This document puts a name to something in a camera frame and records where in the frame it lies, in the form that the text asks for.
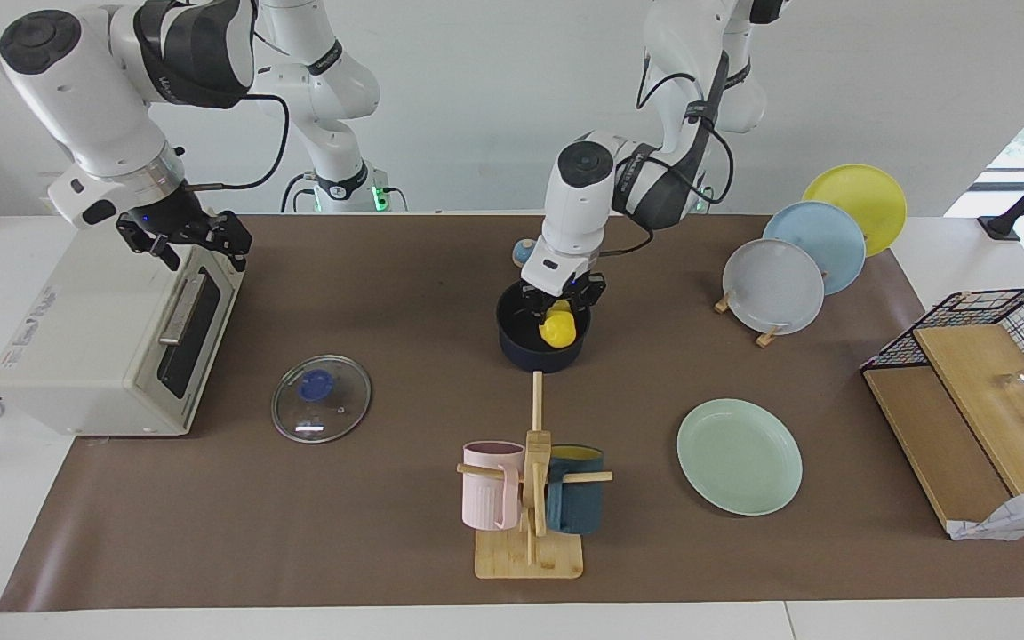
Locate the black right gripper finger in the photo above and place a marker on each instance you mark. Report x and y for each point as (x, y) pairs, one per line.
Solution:
(169, 258)
(239, 258)

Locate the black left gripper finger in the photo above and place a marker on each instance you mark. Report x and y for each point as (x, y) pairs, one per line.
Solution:
(580, 313)
(534, 309)

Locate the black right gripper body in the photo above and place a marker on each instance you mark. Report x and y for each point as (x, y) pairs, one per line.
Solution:
(192, 224)

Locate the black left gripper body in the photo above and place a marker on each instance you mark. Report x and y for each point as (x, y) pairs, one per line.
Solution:
(588, 289)

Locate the glass lid with blue knob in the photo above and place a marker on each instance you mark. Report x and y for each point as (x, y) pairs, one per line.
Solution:
(321, 400)

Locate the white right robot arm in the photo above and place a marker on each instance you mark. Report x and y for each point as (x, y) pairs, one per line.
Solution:
(85, 98)

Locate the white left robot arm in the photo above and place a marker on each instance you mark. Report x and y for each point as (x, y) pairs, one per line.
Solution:
(579, 204)

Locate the grey plate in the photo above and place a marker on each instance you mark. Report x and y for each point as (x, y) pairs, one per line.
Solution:
(772, 286)

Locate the wooden plate rack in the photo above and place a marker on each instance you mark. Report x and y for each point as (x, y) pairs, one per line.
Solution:
(769, 337)

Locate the pale green plate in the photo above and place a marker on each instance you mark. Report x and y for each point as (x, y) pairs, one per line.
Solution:
(739, 458)

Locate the light blue plate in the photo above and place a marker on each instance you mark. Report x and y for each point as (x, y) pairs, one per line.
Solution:
(828, 244)

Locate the yellow plate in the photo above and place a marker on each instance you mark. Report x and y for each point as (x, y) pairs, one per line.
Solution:
(868, 196)

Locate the dark blue saucepan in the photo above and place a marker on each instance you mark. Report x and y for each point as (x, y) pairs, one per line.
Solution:
(540, 358)

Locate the small blue wooden bell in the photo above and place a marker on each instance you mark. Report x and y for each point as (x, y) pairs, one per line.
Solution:
(522, 256)

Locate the beige toaster oven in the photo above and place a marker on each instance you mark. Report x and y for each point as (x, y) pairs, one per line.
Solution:
(76, 338)

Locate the pink ribbed mug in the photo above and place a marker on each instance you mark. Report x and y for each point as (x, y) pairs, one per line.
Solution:
(487, 489)

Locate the dark teal mug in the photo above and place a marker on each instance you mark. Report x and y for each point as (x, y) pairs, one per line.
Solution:
(576, 502)

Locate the wooden mug tree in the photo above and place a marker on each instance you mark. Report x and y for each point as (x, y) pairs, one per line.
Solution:
(530, 556)

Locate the brown table mat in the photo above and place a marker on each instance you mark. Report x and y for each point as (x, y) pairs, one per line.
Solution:
(343, 533)

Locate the white checked cloth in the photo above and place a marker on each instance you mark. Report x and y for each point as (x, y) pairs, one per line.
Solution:
(1014, 517)

